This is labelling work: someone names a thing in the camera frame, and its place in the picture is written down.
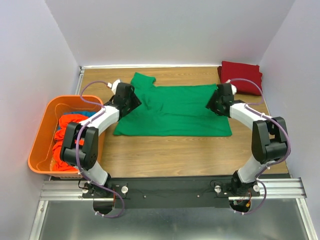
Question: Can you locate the green t shirt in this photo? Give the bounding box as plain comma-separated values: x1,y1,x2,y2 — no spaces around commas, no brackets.
113,72,232,137

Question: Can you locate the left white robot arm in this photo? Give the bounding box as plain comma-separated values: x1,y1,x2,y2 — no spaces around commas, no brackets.
60,79,142,198

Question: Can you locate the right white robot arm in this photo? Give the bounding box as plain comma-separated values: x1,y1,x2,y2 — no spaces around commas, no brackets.
206,83,291,196

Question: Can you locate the folded dark red t shirt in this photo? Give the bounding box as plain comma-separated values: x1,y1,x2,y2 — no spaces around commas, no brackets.
217,65,263,97

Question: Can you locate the blue t shirt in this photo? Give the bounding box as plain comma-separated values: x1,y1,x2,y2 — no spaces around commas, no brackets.
57,111,96,130

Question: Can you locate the orange t shirt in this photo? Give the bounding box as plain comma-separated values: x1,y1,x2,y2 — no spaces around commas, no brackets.
52,113,88,172

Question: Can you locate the orange plastic basket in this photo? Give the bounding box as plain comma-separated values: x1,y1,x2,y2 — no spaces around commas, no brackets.
28,95,103,179

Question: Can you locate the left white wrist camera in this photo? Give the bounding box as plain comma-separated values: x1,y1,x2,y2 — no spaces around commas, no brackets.
106,79,122,95

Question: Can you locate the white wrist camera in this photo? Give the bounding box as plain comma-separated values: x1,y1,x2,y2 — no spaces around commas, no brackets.
106,79,122,95
225,79,237,95

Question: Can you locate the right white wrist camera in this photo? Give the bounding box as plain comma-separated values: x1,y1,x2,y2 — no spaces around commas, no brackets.
225,79,237,95

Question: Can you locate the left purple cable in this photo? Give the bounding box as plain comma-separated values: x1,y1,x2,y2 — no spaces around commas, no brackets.
76,81,125,219

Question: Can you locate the purple cable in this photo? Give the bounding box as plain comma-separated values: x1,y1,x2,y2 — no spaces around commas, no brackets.
224,78,292,216
76,81,125,219

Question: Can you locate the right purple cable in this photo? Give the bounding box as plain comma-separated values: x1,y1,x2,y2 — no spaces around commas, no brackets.
224,78,292,216

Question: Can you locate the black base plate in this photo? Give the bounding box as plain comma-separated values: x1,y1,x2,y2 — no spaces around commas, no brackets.
78,175,260,209

